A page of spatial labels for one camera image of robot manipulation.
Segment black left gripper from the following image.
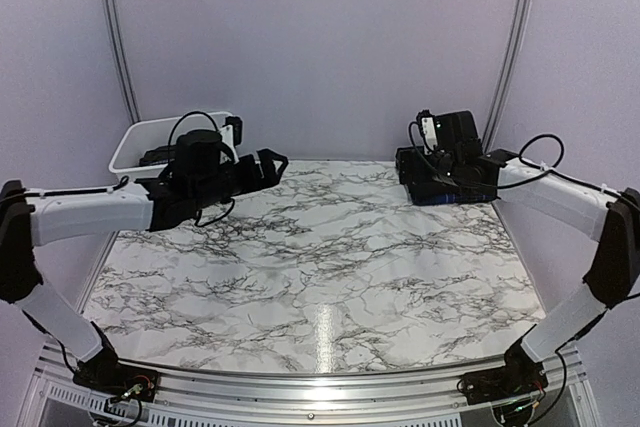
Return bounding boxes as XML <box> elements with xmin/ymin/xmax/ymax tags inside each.
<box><xmin>192</xmin><ymin>148</ymin><xmax>288</xmax><ymax>211</ymax></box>

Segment black long sleeve shirt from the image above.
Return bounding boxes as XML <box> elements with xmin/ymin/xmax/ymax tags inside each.
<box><xmin>395</xmin><ymin>147</ymin><xmax>498</xmax><ymax>200</ymax></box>

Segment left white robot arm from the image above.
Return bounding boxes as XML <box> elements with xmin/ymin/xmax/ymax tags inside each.
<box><xmin>1</xmin><ymin>149</ymin><xmax>289</xmax><ymax>392</ymax></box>

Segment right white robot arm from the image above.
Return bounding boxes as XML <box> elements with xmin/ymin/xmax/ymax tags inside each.
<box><xmin>412</xmin><ymin>145</ymin><xmax>639</xmax><ymax>385</ymax></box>

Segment blue plaid folded shirt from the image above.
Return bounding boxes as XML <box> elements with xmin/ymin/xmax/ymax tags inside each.
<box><xmin>409</xmin><ymin>191</ymin><xmax>495</xmax><ymax>206</ymax></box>

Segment dark clothes in bin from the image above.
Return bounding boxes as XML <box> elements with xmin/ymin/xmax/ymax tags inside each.
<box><xmin>138</xmin><ymin>145</ymin><xmax>175</xmax><ymax>167</ymax></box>

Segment white plastic bin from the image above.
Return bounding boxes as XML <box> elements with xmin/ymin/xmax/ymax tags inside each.
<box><xmin>108</xmin><ymin>111</ymin><xmax>232</xmax><ymax>181</ymax></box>

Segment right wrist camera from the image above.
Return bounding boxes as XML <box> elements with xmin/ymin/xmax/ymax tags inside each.
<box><xmin>407</xmin><ymin>108</ymin><xmax>484</xmax><ymax>156</ymax></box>

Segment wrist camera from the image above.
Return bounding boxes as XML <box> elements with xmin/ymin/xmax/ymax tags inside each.
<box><xmin>169</xmin><ymin>116</ymin><xmax>247</xmax><ymax>173</ymax></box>
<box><xmin>407</xmin><ymin>108</ymin><xmax>484</xmax><ymax>156</ymax></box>

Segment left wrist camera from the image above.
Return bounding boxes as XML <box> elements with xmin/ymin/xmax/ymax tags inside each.
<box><xmin>169</xmin><ymin>116</ymin><xmax>247</xmax><ymax>173</ymax></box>

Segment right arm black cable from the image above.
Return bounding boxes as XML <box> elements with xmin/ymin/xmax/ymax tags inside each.
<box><xmin>407</xmin><ymin>109</ymin><xmax>640</xmax><ymax>398</ymax></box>

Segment right aluminium corner post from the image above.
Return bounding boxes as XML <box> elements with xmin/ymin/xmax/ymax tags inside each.
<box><xmin>482</xmin><ymin>0</ymin><xmax>539</xmax><ymax>143</ymax></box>

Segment aluminium corner post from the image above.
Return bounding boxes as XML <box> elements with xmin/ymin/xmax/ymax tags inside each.
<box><xmin>482</xmin><ymin>0</ymin><xmax>539</xmax><ymax>143</ymax></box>
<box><xmin>101</xmin><ymin>0</ymin><xmax>141</xmax><ymax>124</ymax></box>

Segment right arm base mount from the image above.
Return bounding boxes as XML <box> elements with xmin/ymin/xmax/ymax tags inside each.
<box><xmin>456</xmin><ymin>339</ymin><xmax>549</xmax><ymax>405</ymax></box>

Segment aluminium frame rail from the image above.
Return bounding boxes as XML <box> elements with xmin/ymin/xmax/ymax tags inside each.
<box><xmin>29</xmin><ymin>341</ymin><xmax>601</xmax><ymax>427</ymax></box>

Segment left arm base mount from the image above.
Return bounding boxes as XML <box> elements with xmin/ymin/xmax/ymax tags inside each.
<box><xmin>73</xmin><ymin>349</ymin><xmax>160</xmax><ymax>403</ymax></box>

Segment left aluminium corner post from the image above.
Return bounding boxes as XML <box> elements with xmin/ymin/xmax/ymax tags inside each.
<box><xmin>101</xmin><ymin>0</ymin><xmax>141</xmax><ymax>124</ymax></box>

